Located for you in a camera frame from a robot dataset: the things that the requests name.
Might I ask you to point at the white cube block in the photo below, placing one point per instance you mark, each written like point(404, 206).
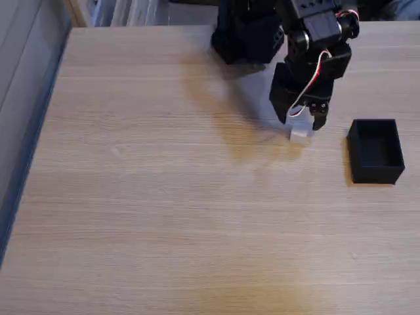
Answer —
point(300, 131)

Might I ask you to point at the white stacked panels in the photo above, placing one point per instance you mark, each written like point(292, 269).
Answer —
point(131, 12)

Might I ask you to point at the light wooden frame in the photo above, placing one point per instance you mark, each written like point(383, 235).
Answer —
point(76, 12)

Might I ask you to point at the black open box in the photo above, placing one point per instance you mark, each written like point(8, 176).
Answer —
point(377, 154)

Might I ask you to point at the black background object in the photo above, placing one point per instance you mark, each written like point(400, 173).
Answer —
point(377, 10)

